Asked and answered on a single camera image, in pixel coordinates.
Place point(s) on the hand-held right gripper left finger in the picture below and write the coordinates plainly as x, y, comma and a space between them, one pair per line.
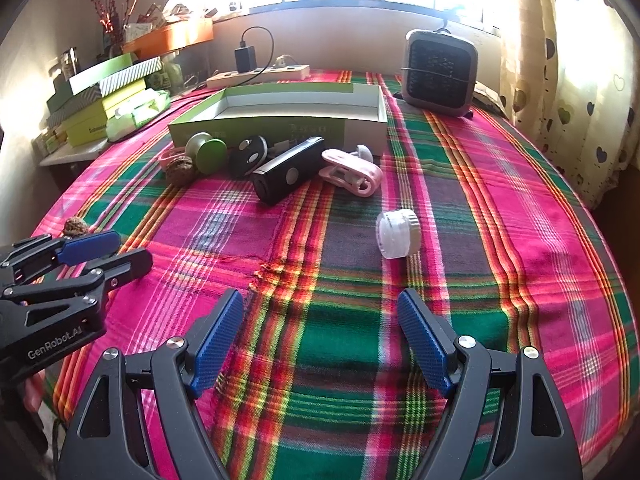
220, 340

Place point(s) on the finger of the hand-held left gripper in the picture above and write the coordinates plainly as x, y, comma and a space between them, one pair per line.
125, 265
90, 247

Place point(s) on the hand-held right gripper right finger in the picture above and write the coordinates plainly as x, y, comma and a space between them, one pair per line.
422, 340

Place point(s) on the brown walnut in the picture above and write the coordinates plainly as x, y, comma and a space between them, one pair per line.
76, 226
179, 172

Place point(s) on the clear white jar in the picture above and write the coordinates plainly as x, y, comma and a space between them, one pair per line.
397, 234

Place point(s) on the green and white disc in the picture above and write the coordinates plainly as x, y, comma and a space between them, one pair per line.
212, 157

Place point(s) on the black rectangular device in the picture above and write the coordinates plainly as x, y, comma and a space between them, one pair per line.
285, 175

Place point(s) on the large pink clip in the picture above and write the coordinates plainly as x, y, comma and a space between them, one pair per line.
357, 175

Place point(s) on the green cardboard box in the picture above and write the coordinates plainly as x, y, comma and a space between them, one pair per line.
300, 129

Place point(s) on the person's left hand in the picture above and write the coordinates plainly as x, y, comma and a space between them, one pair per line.
32, 394

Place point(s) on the plaid blanket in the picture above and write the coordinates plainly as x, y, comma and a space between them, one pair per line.
350, 310

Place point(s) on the white side table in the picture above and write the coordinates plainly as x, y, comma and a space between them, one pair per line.
80, 152

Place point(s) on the small lime box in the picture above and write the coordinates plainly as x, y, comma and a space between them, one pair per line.
55, 141

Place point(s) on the thick lime box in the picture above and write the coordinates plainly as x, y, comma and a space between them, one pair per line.
90, 120

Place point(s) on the green tissue pack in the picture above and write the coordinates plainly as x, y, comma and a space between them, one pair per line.
137, 115

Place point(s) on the dark green box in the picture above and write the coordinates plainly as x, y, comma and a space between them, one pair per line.
60, 101

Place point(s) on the flat lime box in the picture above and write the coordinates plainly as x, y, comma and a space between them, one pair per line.
100, 72

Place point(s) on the green striped box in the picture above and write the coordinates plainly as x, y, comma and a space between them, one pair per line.
132, 76

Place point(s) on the small green packets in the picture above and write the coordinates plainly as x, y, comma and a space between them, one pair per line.
165, 76

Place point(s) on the orange tray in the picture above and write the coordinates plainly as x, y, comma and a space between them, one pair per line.
175, 37

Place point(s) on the pile of small cartons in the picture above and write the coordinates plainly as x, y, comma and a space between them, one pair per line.
145, 22

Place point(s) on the beige power strip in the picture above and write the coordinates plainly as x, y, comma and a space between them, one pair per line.
280, 74

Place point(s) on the white plug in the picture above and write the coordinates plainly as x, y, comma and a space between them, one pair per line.
282, 61

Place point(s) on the grey desk heater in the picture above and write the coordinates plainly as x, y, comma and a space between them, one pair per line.
440, 67

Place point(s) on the heart print curtain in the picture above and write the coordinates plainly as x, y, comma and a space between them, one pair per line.
575, 85

